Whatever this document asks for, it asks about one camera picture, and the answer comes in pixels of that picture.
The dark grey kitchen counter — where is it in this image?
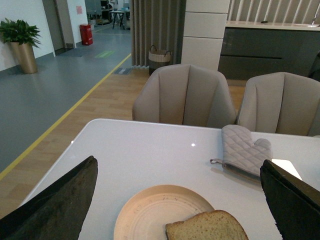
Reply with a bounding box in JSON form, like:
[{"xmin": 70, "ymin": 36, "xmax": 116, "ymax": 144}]
[{"xmin": 218, "ymin": 21, "xmax": 320, "ymax": 80}]

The slice of brown bread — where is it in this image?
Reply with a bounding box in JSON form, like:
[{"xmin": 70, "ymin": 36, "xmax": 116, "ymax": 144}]
[{"xmin": 165, "ymin": 210, "xmax": 248, "ymax": 240}]

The grey pleated curtain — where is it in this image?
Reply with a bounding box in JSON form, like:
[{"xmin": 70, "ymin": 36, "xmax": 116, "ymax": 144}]
[{"xmin": 129, "ymin": 0, "xmax": 187, "ymax": 67}]

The beige chair, one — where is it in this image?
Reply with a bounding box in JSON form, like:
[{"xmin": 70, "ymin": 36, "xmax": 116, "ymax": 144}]
[
  {"xmin": 132, "ymin": 64, "xmax": 237, "ymax": 129},
  {"xmin": 236, "ymin": 72, "xmax": 320, "ymax": 137}
]

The beige round plate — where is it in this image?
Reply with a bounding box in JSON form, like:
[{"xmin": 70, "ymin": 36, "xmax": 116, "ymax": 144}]
[{"xmin": 113, "ymin": 184, "xmax": 214, "ymax": 240}]

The woven basket with handles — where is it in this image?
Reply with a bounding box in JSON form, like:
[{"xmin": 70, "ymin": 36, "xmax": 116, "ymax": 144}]
[{"xmin": 148, "ymin": 45, "xmax": 172, "ymax": 75}]

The red cabinet box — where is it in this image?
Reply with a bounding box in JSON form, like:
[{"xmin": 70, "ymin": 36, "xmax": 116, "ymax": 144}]
[{"xmin": 79, "ymin": 24, "xmax": 93, "ymax": 46}]

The distant work table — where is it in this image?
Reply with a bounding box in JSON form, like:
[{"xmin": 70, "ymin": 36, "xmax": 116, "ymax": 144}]
[{"xmin": 110, "ymin": 9, "xmax": 131, "ymax": 30}]

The grey quilted oven mitt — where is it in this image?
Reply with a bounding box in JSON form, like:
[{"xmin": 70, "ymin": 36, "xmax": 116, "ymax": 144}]
[{"xmin": 209, "ymin": 124, "xmax": 273, "ymax": 182}]

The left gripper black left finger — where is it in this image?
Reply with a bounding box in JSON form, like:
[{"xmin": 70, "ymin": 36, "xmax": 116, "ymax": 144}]
[{"xmin": 0, "ymin": 156, "xmax": 98, "ymax": 240}]

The gold conical planter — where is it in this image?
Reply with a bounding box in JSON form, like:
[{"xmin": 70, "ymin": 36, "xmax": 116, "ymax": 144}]
[{"xmin": 10, "ymin": 42, "xmax": 38, "ymax": 74}]

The beige chair, left one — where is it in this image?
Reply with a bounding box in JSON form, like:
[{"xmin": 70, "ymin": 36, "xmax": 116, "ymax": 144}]
[{"xmin": 132, "ymin": 64, "xmax": 237, "ymax": 129}]

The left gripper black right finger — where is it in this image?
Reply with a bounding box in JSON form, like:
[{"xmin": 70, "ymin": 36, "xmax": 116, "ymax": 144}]
[{"xmin": 260, "ymin": 160, "xmax": 320, "ymax": 240}]

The beige chair, right one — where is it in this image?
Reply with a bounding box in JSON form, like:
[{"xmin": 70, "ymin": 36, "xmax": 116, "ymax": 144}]
[{"xmin": 236, "ymin": 72, "xmax": 320, "ymax": 137}]

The green potted plant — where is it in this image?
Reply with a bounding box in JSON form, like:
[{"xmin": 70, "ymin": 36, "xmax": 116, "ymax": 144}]
[{"xmin": 0, "ymin": 18, "xmax": 41, "ymax": 48}]

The white pillar cabinet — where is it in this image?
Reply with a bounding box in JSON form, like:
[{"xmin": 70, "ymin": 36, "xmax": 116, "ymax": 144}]
[{"xmin": 181, "ymin": 0, "xmax": 230, "ymax": 71}]

